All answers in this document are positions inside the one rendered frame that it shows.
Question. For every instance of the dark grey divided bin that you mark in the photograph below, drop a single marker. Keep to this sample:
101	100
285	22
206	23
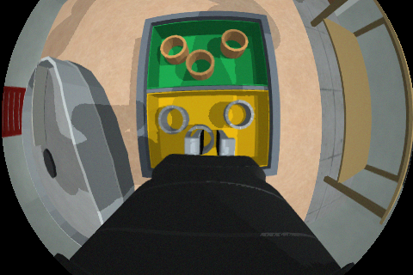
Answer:
206	101

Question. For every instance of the bronze bushing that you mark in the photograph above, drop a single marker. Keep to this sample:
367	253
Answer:
197	55
237	36
169	43

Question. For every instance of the grey round turntable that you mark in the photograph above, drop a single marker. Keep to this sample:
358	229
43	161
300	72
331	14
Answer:
79	202

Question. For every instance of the grey metal sleeve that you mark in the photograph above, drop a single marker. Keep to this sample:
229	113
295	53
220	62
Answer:
208	147
163	122
249	114

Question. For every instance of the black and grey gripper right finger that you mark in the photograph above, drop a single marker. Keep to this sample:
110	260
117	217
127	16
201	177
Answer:
225	146

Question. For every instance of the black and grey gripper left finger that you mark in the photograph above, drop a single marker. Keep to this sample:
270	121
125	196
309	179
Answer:
194	145

